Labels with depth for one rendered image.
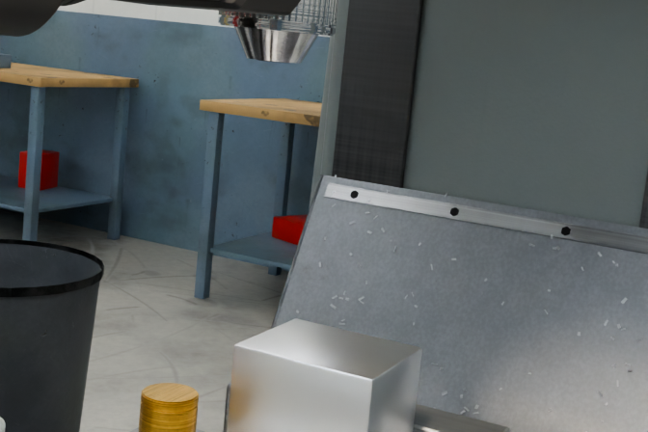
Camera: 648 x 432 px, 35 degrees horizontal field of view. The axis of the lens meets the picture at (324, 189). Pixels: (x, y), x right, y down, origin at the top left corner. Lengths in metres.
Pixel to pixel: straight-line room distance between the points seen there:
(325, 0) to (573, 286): 0.39
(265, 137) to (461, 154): 4.52
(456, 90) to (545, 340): 0.20
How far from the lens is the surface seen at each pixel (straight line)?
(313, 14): 0.40
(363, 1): 0.81
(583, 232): 0.75
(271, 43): 0.40
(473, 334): 0.74
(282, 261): 4.45
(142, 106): 5.71
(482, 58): 0.77
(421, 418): 0.46
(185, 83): 5.55
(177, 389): 0.41
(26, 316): 2.26
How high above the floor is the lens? 1.20
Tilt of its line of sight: 8 degrees down
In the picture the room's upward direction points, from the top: 6 degrees clockwise
